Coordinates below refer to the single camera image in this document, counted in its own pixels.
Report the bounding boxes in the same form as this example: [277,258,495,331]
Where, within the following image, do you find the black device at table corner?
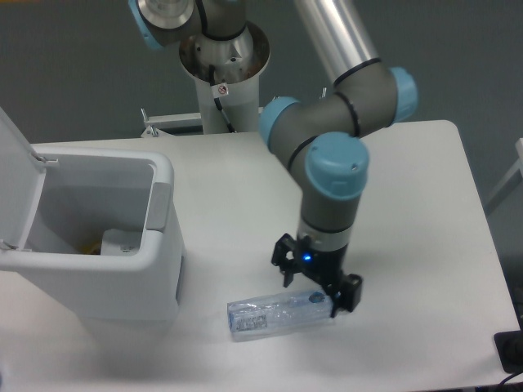
[494,330,522,373]

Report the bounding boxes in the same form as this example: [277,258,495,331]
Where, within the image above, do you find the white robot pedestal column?
[179,21,270,134]

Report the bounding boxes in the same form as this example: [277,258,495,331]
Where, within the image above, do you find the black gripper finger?
[271,234,302,287]
[326,274,363,319]

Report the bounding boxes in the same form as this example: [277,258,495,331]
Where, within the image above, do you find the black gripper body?
[291,234,348,293]

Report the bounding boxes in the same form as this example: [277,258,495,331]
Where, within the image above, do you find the clear plastic water bottle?
[227,289,333,341]

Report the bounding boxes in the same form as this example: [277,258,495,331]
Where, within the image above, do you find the yellow trash in bin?
[79,242,101,256]

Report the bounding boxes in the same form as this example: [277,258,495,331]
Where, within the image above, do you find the black pedestal cable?
[208,64,237,133]

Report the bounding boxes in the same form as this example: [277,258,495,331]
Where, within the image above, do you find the white trash can lid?
[1,111,59,251]

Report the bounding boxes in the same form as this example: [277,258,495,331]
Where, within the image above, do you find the white paper carton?
[101,229,142,256]

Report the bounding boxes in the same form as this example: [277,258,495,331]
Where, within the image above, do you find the white plastic trash can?
[1,148,184,321]

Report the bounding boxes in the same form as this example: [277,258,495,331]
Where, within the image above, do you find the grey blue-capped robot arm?
[129,1,418,312]

